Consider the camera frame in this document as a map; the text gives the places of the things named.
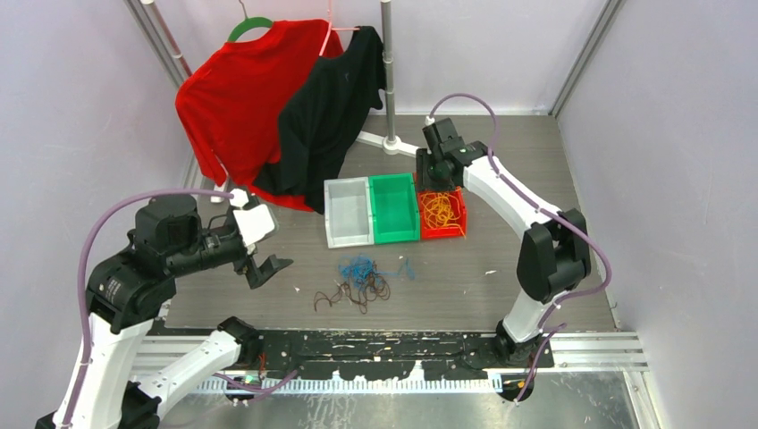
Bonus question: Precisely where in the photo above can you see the yellow cables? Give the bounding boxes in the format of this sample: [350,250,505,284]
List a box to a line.
[418,189,466,232]

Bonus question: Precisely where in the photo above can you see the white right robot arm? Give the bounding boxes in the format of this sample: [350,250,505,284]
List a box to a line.
[416,118,592,367]

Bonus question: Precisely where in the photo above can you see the white clothes rack stand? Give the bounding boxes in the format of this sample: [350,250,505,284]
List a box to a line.
[210,0,453,205]

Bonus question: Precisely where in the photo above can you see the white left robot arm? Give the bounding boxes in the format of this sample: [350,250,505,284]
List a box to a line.
[37,189,289,428]

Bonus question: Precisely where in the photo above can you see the brown cable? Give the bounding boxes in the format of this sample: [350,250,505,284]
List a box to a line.
[312,269,393,315]

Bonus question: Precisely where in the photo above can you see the green plastic bin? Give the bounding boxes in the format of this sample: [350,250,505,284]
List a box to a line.
[368,173,421,244]

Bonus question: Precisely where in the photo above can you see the black shirt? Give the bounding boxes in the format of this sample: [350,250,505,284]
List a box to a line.
[252,26,387,213]

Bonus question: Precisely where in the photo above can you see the pink clothes hanger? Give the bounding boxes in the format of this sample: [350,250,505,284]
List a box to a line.
[319,0,360,56]

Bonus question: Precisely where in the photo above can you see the white plastic bin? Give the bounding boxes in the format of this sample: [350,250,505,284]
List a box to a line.
[324,177,375,248]

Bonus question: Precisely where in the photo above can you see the green clothes hanger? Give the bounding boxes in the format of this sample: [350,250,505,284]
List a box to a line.
[227,0,274,43]

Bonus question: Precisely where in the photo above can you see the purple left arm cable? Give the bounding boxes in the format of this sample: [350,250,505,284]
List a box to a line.
[59,188,238,429]

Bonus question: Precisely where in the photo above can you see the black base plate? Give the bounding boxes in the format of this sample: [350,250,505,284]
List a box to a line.
[230,330,554,382]

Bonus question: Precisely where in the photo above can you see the blue cable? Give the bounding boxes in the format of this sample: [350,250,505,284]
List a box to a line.
[337,254,416,289]

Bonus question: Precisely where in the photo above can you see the red shirt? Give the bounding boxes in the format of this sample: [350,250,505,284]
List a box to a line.
[175,19,343,211]

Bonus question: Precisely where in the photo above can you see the red plastic bin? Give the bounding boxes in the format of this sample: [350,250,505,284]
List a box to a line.
[417,187,467,240]

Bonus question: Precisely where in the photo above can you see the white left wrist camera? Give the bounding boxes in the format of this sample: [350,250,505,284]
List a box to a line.
[230,189,279,254]

